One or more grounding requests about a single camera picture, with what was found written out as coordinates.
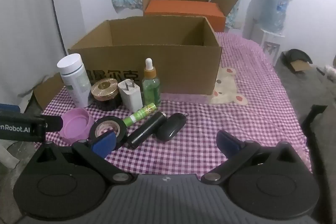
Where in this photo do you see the blue water jug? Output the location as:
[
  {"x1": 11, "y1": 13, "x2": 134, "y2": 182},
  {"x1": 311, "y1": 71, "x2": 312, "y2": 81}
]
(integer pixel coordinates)
[{"x1": 259, "y1": 0, "x2": 292, "y2": 33}]

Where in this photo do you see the purple checkered tablecloth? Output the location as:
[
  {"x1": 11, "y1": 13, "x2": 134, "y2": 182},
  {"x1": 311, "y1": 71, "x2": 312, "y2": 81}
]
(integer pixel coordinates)
[{"x1": 34, "y1": 31, "x2": 313, "y2": 180}]

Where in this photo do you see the green lip balm tube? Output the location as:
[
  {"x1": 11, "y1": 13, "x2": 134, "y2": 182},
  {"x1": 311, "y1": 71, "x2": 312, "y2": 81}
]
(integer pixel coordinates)
[{"x1": 123, "y1": 102, "x2": 157, "y2": 128}]

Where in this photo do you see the black tape roll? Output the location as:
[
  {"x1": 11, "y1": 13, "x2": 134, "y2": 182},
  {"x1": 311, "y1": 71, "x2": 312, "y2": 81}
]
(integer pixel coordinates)
[{"x1": 89, "y1": 116, "x2": 129, "y2": 149}]

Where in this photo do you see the black cylinder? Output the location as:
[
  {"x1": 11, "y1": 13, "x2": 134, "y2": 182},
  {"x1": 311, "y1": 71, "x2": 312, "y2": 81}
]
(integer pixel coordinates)
[{"x1": 125, "y1": 111, "x2": 167, "y2": 149}]

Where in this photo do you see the orange cardboard box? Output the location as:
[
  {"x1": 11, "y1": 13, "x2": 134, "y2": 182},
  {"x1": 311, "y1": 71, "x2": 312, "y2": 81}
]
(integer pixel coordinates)
[{"x1": 142, "y1": 0, "x2": 245, "y2": 33}]

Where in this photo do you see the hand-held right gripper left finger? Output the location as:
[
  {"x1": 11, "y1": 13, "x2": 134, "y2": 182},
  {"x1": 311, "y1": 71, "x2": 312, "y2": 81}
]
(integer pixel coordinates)
[{"x1": 34, "y1": 131, "x2": 133, "y2": 184}]

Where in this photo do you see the black dustpan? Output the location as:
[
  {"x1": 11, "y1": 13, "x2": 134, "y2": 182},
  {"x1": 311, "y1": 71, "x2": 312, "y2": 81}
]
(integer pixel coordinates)
[{"x1": 285, "y1": 49, "x2": 313, "y2": 73}]

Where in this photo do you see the green dropper bottle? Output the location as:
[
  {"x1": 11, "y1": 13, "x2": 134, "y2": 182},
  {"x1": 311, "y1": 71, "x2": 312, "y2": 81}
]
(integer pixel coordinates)
[{"x1": 142, "y1": 58, "x2": 162, "y2": 106}]

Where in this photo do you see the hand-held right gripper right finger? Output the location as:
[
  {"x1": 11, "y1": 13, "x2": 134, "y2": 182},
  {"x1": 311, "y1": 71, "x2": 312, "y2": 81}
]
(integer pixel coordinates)
[{"x1": 201, "y1": 130, "x2": 301, "y2": 185}]

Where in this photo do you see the pink plastic bowl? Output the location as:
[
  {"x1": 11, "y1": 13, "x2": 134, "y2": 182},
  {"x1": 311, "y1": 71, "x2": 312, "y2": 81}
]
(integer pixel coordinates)
[{"x1": 58, "y1": 108, "x2": 94, "y2": 146}]

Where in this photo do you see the white bottle with green label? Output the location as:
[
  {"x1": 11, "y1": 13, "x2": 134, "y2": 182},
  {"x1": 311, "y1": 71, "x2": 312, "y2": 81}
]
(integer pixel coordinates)
[{"x1": 57, "y1": 54, "x2": 92, "y2": 108}]

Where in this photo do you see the white plug charger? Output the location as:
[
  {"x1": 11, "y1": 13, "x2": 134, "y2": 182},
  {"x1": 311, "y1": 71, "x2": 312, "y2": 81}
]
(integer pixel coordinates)
[{"x1": 118, "y1": 79, "x2": 143, "y2": 113}]

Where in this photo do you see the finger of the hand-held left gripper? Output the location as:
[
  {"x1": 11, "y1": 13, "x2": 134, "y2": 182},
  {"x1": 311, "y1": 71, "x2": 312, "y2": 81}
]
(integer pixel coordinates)
[{"x1": 39, "y1": 115, "x2": 64, "y2": 133}]

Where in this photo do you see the white water dispenser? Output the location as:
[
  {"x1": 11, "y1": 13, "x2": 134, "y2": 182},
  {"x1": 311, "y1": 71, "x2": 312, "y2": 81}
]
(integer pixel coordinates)
[{"x1": 243, "y1": 0, "x2": 285, "y2": 67}]

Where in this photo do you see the black oval device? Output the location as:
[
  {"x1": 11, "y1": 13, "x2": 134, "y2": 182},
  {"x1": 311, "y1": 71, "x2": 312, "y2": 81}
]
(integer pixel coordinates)
[{"x1": 157, "y1": 113, "x2": 189, "y2": 141}]

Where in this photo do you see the black jar with gold lid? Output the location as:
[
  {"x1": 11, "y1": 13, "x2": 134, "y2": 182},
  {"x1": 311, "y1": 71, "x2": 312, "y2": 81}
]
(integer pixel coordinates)
[{"x1": 91, "y1": 78, "x2": 122, "y2": 111}]

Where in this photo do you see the large brown cardboard box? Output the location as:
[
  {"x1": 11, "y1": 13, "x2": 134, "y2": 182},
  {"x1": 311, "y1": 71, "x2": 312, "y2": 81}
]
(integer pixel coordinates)
[{"x1": 68, "y1": 16, "x2": 223, "y2": 96}]

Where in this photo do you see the black wall cable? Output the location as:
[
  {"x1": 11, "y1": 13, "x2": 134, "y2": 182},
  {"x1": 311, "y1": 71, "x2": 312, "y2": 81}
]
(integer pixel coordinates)
[{"x1": 47, "y1": 0, "x2": 67, "y2": 52}]

